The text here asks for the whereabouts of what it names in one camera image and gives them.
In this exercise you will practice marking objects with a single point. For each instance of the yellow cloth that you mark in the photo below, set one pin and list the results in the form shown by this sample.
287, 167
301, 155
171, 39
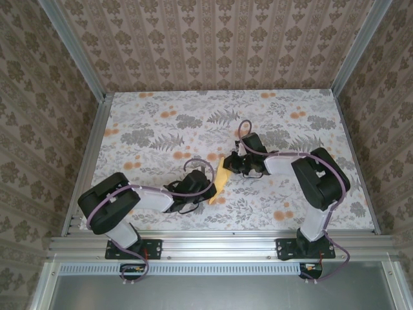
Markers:
221, 181

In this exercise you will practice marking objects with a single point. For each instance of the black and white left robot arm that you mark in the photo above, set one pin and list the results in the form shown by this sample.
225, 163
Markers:
109, 203

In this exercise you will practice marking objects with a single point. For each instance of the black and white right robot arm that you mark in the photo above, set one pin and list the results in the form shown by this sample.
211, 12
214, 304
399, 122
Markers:
322, 181

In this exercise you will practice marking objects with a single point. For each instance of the grey metal sheet panel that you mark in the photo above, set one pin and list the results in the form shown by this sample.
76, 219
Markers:
219, 294

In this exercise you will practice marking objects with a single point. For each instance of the floral patterned table cover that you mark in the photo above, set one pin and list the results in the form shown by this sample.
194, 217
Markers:
193, 106

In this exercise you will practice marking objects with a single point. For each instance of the black connector board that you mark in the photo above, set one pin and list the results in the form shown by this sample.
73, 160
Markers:
132, 269
311, 268

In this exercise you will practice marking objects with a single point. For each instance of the long aluminium frame rail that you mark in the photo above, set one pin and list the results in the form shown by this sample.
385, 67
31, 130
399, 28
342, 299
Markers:
219, 245

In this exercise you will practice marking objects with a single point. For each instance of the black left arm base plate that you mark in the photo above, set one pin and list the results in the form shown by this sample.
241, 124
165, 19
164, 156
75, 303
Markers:
155, 248

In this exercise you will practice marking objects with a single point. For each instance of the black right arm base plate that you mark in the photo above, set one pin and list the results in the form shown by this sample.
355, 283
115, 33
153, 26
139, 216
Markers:
284, 248

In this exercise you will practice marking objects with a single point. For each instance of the aluminium side rail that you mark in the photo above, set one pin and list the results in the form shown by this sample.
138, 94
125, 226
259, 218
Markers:
356, 161
88, 161

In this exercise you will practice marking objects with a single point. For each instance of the aluminium frame post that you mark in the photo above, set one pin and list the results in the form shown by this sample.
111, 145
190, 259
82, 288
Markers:
359, 48
76, 48

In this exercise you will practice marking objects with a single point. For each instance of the aluminium panel frame bar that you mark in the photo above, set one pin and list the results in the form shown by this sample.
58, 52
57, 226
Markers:
43, 290
395, 287

